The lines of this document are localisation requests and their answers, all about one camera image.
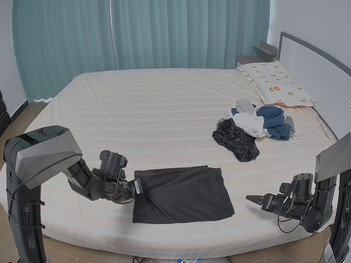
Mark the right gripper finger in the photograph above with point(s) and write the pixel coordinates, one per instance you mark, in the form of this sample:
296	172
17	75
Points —
255	199

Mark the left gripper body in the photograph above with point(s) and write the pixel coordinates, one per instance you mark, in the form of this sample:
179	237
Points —
134	188

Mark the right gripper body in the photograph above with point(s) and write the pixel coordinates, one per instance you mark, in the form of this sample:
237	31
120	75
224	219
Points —
271	203

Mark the black T-shirt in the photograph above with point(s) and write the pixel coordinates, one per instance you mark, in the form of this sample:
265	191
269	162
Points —
183	196

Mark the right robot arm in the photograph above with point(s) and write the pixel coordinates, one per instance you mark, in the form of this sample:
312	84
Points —
320	201

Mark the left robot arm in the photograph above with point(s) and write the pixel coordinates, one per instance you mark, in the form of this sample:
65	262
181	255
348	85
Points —
44	152

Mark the pile of clothes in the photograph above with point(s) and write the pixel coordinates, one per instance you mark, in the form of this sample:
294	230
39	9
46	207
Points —
238	144

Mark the bed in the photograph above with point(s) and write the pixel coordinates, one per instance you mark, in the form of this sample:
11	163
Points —
150	114

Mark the white printed pillow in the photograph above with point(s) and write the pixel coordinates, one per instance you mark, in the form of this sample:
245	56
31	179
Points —
277	83

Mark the grey bedside table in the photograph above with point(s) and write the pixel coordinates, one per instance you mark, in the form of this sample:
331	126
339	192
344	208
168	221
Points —
256	55

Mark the black chest of drawers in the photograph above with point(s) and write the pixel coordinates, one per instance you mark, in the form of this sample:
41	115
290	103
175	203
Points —
3	116

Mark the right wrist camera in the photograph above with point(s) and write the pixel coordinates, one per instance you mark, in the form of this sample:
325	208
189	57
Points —
284	188

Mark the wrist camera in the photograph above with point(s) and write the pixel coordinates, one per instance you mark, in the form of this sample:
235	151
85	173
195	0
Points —
124	162
284	188

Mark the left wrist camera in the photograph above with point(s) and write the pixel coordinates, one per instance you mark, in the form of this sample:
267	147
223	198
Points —
124	162

